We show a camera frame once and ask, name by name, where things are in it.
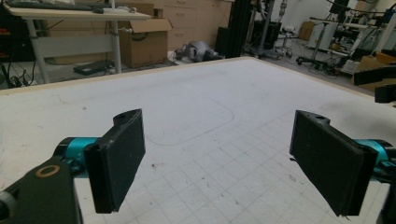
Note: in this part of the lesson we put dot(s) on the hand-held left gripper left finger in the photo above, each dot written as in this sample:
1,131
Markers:
115,161

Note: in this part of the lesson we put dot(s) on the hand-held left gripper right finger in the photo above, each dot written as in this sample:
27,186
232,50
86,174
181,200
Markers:
330,165

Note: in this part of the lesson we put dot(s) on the brown cardboard box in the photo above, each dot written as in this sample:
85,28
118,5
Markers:
370,63

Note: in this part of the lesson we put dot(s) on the wheeled metal stand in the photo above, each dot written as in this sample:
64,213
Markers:
317,46

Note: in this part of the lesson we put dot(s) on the black flat device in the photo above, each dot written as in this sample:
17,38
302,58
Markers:
93,67

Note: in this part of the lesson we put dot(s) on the white grid mat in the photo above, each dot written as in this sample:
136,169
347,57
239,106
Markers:
199,102

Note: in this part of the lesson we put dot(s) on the open cardboard box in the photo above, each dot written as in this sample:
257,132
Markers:
144,46

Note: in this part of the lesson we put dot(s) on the white desk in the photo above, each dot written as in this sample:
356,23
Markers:
74,15

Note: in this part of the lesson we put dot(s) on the black keyboard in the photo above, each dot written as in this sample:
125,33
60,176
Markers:
49,5

